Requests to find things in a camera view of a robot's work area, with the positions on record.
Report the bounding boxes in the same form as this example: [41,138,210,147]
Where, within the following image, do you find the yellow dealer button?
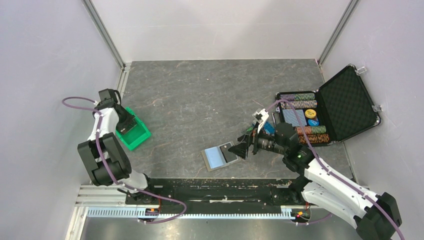
[304,109,317,119]

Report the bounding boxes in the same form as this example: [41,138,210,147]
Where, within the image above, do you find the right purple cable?
[264,98,406,240]

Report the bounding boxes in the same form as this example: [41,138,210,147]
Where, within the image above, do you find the top poker chip row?
[279,93,316,102]

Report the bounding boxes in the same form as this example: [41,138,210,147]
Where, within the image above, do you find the poker chip row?
[281,100,318,109]
[294,125,327,135]
[279,93,316,102]
[298,133,330,144]

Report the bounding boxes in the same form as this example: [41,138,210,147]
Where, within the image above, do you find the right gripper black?
[227,121,287,159]

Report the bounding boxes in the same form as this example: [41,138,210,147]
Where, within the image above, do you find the black poker chip case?
[275,64,382,147]

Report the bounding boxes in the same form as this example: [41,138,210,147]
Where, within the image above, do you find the grey card holder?
[201,144,241,172]

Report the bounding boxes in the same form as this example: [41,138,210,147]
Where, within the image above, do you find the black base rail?
[125,178,311,215]

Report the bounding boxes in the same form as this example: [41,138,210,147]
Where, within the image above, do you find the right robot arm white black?
[228,122,404,240]

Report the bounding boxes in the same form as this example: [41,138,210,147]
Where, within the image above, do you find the blue playing card deck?
[282,109,308,127]

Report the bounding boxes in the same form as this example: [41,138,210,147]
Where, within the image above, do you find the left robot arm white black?
[77,88,157,204]

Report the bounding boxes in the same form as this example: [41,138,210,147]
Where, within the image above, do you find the blue round chip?
[307,119,320,127]

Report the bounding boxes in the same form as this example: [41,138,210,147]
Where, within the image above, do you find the bottom poker chip row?
[298,133,330,144]

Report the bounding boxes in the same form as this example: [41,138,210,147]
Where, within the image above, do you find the green plastic bin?
[115,107,152,151]

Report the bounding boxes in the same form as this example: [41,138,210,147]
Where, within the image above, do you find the blue toy brick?
[262,121,275,135]

